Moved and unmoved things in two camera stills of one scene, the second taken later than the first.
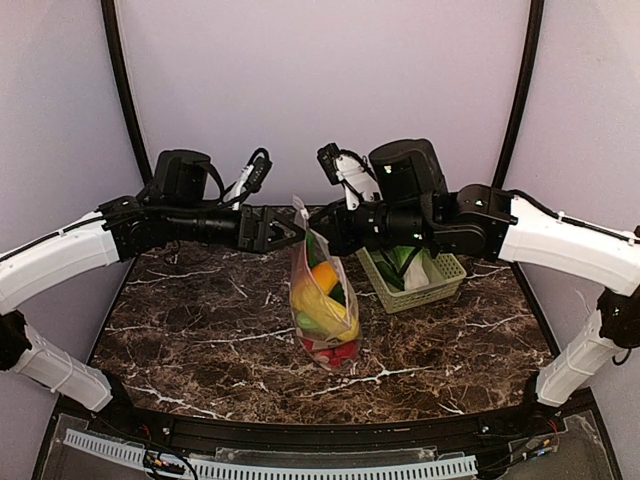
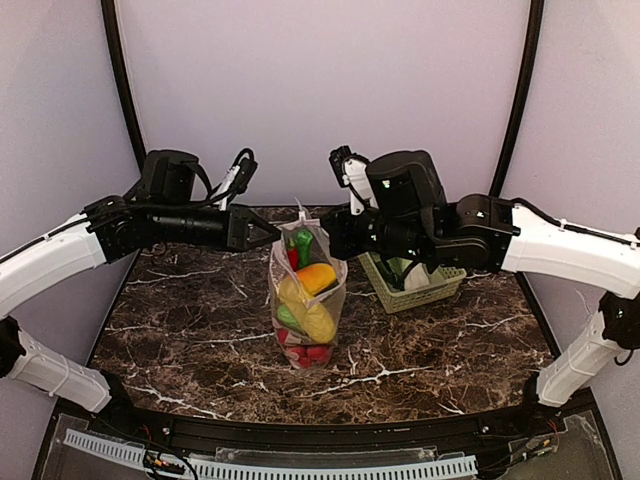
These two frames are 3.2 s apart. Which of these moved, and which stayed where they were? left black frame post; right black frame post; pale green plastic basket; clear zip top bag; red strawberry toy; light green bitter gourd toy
Moved: clear zip top bag; red strawberry toy; light green bitter gourd toy
Stayed: pale green plastic basket; left black frame post; right black frame post
